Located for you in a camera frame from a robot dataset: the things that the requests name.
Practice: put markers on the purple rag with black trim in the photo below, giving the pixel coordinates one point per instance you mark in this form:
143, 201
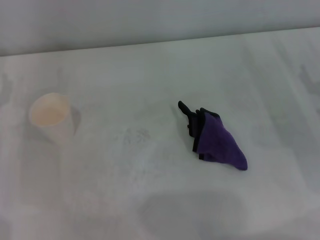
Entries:
217, 142

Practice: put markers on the white paper cup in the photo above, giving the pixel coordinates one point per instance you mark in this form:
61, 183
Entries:
53, 117

